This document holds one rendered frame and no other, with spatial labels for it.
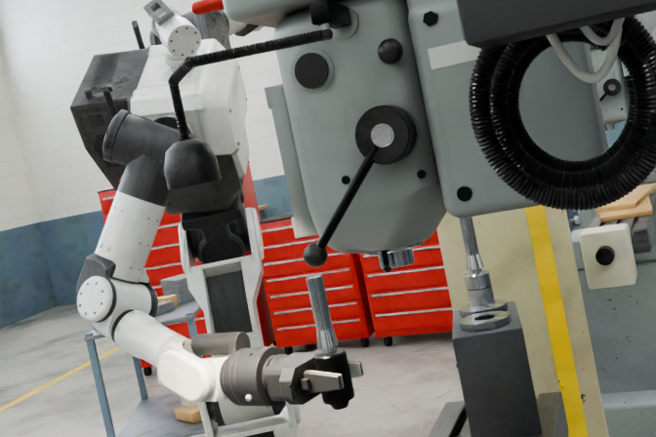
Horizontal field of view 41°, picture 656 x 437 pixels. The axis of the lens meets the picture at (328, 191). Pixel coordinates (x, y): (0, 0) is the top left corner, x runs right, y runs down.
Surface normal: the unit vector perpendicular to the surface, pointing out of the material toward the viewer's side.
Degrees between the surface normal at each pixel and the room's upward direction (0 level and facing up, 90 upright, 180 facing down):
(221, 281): 75
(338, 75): 90
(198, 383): 79
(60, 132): 90
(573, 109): 90
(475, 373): 90
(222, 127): 113
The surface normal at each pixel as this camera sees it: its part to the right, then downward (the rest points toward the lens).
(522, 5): -0.32, 0.11
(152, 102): -0.11, -0.17
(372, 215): -0.18, 0.55
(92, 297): -0.51, -0.21
